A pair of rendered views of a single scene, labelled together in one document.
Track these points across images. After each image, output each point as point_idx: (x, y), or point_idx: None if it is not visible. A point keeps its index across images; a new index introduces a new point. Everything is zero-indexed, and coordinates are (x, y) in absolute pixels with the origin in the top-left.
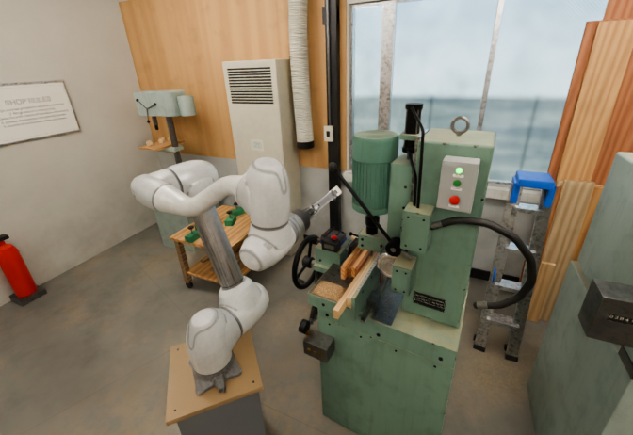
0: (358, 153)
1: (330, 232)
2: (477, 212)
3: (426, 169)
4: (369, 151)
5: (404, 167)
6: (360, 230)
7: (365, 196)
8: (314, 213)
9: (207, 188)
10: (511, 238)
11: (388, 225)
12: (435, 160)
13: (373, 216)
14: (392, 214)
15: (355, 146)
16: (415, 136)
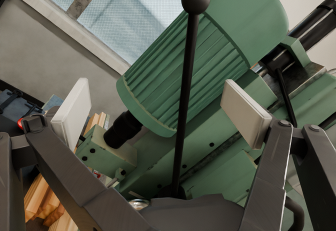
0: (237, 16)
1: (11, 101)
2: (289, 189)
3: (306, 121)
4: (264, 31)
5: (269, 94)
6: (51, 97)
7: (179, 102)
8: (84, 122)
9: None
10: (300, 228)
11: (167, 156)
12: (325, 118)
13: (140, 124)
14: (187, 144)
15: None
16: (309, 59)
